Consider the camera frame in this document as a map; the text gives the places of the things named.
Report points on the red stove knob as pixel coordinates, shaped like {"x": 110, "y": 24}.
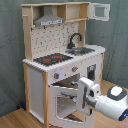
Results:
{"x": 74, "y": 69}
{"x": 56, "y": 75}

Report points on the white oven door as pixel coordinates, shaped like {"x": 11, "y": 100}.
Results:
{"x": 62, "y": 109}

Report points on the black toy faucet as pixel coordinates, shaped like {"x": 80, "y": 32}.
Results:
{"x": 72, "y": 41}

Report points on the white fridge door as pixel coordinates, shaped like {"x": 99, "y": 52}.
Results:
{"x": 91, "y": 72}

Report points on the black stovetop red burners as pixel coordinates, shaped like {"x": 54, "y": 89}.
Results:
{"x": 52, "y": 59}

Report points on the grey toy sink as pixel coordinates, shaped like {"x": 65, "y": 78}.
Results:
{"x": 79, "y": 51}

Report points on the wooden toy kitchen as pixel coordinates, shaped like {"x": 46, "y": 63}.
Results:
{"x": 46, "y": 40}

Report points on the grey range hood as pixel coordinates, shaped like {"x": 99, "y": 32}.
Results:
{"x": 46, "y": 15}

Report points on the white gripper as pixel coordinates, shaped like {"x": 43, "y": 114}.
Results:
{"x": 87, "y": 93}

